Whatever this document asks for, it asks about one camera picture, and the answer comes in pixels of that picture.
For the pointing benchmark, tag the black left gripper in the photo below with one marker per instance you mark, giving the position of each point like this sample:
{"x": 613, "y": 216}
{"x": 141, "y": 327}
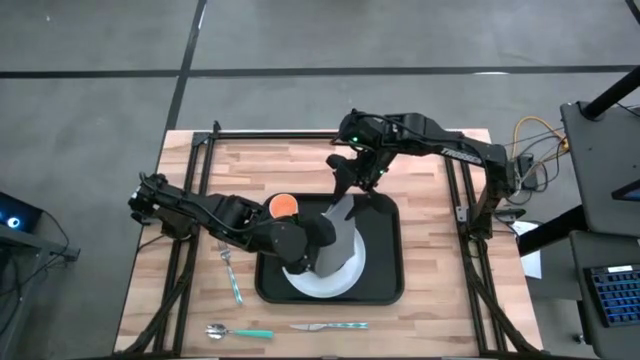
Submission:
{"x": 289, "y": 242}

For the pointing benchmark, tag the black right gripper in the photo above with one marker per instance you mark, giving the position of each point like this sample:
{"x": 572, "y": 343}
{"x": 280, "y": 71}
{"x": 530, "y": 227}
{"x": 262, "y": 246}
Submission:
{"x": 370, "y": 167}

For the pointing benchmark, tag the grey cloth napkin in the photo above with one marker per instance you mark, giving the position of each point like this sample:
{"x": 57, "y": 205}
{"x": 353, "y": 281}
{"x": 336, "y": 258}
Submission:
{"x": 337, "y": 240}

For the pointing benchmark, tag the white round plate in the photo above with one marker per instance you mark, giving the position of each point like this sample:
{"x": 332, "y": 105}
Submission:
{"x": 325, "y": 289}

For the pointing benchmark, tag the orange mug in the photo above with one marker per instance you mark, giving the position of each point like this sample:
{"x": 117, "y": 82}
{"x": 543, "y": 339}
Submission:
{"x": 283, "y": 205}

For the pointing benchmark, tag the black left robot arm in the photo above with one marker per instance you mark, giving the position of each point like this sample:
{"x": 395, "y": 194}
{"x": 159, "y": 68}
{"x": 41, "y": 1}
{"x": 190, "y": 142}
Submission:
{"x": 200, "y": 210}

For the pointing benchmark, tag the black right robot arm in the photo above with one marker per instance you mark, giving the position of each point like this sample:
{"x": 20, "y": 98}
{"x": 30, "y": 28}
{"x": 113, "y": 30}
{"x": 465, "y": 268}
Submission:
{"x": 450, "y": 147}

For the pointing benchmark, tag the black rectangular tray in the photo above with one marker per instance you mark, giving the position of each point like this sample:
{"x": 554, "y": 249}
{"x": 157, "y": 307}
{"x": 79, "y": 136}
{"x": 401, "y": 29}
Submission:
{"x": 385, "y": 260}

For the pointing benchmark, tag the black power adapter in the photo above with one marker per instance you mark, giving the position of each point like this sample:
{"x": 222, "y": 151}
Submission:
{"x": 527, "y": 172}

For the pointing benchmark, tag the white paper sheet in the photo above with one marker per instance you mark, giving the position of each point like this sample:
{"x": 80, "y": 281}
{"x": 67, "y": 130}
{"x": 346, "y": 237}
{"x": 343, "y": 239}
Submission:
{"x": 534, "y": 262}

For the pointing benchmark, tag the black desk leg bar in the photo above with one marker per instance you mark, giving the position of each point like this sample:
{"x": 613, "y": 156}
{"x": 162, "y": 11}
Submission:
{"x": 555, "y": 227}

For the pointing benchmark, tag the grey desk top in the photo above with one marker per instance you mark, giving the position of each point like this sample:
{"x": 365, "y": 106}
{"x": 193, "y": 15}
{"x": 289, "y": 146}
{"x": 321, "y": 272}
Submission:
{"x": 600, "y": 165}

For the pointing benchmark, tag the dark keyboard desk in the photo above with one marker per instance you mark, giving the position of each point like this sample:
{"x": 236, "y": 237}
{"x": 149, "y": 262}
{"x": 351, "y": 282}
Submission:
{"x": 610, "y": 250}

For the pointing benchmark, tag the screen corner with blue glow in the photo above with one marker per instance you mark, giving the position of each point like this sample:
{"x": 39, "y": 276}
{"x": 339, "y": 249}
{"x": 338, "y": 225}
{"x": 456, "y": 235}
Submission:
{"x": 631, "y": 192}

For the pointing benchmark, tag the black slanted pole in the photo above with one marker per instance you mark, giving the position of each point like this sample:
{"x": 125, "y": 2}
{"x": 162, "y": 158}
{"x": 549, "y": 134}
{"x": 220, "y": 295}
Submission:
{"x": 615, "y": 92}

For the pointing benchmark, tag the black backlit keyboard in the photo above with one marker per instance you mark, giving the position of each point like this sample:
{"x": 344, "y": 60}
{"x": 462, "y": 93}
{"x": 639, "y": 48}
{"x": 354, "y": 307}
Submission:
{"x": 617, "y": 297}

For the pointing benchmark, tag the dark equipment stand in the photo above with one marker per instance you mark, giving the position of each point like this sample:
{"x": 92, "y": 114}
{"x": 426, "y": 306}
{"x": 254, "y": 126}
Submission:
{"x": 30, "y": 245}

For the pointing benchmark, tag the black computer with blue light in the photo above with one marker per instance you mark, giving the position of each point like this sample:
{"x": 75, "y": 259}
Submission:
{"x": 15, "y": 220}

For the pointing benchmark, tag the black aluminium rig frame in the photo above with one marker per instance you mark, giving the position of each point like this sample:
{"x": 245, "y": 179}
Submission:
{"x": 275, "y": 135}

